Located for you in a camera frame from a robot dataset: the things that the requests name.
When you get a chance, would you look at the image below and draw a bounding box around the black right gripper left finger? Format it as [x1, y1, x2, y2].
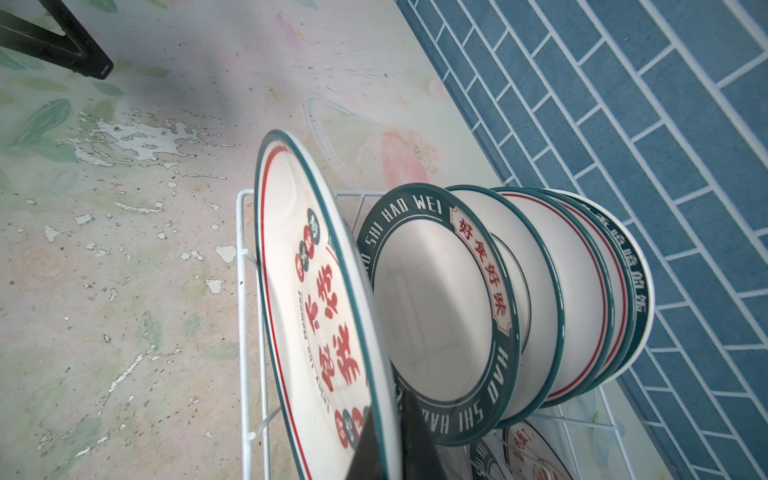
[346, 412, 375, 480]

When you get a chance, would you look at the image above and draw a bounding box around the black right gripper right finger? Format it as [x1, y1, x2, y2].
[400, 391, 446, 480]

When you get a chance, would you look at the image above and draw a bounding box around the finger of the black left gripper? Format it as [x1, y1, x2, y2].
[1, 0, 114, 80]

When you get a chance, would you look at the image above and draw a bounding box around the plate with red characters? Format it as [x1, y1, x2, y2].
[254, 129, 404, 479]

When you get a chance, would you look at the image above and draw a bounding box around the green rim Hao Wei plate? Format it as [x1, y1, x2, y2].
[357, 183, 522, 446]

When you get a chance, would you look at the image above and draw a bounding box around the white wire dish rack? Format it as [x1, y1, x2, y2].
[235, 189, 637, 479]

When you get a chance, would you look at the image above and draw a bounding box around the small plate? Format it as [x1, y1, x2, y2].
[469, 441, 509, 480]
[502, 421, 574, 480]

